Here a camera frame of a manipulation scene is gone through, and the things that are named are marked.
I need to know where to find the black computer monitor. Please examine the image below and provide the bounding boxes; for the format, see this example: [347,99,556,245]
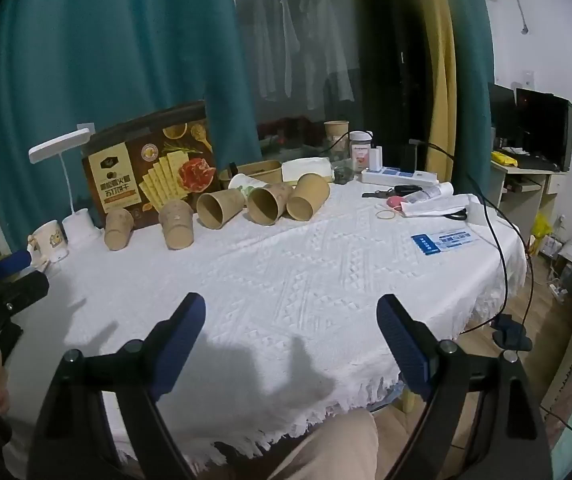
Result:
[514,88,572,173]

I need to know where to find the white cartoon mug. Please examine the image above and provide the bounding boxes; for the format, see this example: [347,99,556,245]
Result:
[27,219,71,266]

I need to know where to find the tall brown paper cup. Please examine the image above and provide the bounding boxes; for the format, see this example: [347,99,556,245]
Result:
[324,120,351,160]

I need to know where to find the white textured tablecloth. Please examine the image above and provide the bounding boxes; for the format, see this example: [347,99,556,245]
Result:
[3,179,529,467]

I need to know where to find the black keyboard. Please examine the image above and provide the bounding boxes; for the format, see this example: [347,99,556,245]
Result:
[514,156,561,172]

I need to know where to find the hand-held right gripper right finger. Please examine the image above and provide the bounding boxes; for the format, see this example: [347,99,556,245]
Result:
[376,293,554,480]

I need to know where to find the small yellow bag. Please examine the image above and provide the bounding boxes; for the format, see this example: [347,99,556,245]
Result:
[530,213,554,257]

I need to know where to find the black cable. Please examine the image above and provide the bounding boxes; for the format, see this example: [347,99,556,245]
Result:
[410,139,572,453]

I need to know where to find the blue and white packet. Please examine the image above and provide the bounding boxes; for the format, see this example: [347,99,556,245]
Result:
[411,230,482,257]

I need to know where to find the clear jar with white lid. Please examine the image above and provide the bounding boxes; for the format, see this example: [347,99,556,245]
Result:
[348,131,374,171]

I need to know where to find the white printed paper cup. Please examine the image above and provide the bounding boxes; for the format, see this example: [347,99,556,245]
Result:
[228,173,269,197]

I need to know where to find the hanging white clothes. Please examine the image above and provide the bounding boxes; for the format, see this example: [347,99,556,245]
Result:
[252,0,357,111]

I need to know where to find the yellow curtain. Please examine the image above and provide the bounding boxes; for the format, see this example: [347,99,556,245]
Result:
[409,0,458,184]

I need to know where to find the white plastic bag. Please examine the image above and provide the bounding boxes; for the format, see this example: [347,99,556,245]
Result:
[399,193,486,223]

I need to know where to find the narrow teal curtain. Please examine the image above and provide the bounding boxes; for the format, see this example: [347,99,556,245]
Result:
[438,0,496,199]

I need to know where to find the white tissue pack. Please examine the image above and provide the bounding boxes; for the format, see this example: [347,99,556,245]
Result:
[281,157,335,184]

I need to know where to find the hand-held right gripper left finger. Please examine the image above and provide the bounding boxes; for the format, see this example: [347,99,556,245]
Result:
[31,292,207,480]

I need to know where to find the wide teal curtain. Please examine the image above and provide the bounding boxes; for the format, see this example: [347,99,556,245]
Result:
[0,0,263,256]

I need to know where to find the black scissors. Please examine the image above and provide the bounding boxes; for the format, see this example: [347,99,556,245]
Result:
[362,185,425,199]

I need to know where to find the beige computer desk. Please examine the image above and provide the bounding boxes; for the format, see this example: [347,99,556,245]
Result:
[490,156,561,255]

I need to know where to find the person's leg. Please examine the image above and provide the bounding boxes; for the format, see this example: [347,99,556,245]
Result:
[201,408,379,480]

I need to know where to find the white desk lamp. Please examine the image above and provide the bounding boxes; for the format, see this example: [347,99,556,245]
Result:
[28,128,101,247]

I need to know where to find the brown cracker box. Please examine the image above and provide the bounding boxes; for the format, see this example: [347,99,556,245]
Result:
[81,100,218,231]

